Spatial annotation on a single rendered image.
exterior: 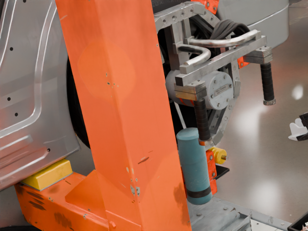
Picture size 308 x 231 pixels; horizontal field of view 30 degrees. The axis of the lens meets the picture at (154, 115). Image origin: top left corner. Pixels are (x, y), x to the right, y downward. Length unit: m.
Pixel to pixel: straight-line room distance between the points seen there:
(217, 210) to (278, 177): 0.73
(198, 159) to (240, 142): 1.60
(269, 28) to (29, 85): 1.21
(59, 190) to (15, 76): 0.38
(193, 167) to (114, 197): 0.49
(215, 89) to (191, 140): 0.19
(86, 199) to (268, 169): 1.66
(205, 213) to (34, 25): 1.10
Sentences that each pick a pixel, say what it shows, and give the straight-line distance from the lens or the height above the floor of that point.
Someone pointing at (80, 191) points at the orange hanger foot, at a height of 0.74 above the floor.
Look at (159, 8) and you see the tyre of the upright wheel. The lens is 2.00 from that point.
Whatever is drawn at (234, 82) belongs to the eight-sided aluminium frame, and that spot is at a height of 0.77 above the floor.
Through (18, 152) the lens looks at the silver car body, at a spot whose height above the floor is 0.84.
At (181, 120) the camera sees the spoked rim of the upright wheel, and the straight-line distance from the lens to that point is 2.16.
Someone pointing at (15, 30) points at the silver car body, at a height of 1.19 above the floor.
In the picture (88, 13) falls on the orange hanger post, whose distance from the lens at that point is 1.29.
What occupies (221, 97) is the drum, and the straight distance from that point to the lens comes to 1.93.
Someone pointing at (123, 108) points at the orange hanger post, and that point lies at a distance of 1.33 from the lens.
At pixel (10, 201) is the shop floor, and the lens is 3.42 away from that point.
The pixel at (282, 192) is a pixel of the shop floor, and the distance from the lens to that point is 2.96.
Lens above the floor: 1.52
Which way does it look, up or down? 22 degrees down
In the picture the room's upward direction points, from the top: 11 degrees counter-clockwise
